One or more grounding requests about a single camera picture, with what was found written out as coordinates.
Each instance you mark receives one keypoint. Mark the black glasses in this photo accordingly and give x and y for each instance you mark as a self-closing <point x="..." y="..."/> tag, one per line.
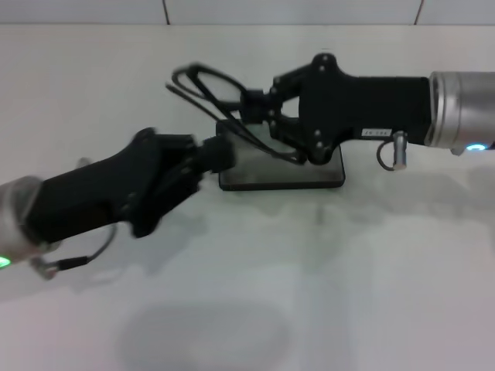
<point x="201" y="75"/>

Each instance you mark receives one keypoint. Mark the black glasses case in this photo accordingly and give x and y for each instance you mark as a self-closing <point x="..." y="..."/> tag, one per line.
<point x="309" y="175"/>

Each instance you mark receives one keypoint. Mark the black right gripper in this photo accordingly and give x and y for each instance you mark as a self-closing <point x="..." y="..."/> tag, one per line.
<point x="367" y="108"/>

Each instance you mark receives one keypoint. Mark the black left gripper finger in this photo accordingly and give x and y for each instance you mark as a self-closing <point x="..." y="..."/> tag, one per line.
<point x="216" y="145"/>

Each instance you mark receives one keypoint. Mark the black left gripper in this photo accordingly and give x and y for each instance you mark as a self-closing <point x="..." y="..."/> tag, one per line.
<point x="96" y="193"/>

